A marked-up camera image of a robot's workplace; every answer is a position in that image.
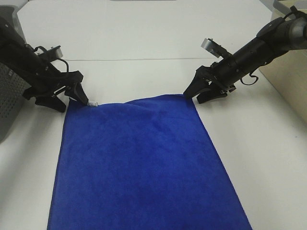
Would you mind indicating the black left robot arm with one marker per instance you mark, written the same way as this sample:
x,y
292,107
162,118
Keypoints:
x,y
15,52

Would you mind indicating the blue towel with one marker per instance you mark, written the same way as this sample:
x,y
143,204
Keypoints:
x,y
147,164

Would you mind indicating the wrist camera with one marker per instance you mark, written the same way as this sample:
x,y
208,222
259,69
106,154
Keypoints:
x,y
49,55
214,48

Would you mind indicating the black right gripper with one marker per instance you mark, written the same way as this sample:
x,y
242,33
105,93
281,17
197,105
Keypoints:
x,y
212,82

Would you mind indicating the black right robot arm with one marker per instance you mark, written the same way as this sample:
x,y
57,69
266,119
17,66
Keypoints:
x,y
275,39

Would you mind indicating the beige storage box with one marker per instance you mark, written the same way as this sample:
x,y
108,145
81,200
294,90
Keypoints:
x,y
288,75

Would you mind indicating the white towel label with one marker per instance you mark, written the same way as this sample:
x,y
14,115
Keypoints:
x,y
92,104

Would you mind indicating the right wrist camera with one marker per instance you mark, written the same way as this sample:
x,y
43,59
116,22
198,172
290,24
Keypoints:
x,y
214,48

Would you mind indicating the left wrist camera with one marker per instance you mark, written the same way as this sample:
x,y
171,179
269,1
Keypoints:
x,y
49,55

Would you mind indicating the grey perforated plastic basket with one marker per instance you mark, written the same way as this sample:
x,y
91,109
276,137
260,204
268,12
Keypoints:
x,y
11,85

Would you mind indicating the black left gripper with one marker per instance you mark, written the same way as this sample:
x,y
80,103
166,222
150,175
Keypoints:
x,y
46,82

